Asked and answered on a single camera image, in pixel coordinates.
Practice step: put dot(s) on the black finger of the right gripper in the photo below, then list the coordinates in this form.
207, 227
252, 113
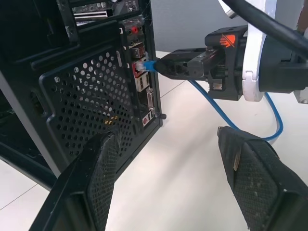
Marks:
178, 68
190, 50

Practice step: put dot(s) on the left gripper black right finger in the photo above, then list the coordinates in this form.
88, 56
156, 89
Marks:
262, 183

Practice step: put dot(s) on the black computer tower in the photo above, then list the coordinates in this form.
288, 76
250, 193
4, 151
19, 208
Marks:
84, 84

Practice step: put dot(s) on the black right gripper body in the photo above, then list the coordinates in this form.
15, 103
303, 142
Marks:
223, 81

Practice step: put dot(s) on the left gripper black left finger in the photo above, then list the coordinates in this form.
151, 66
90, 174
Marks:
79, 183

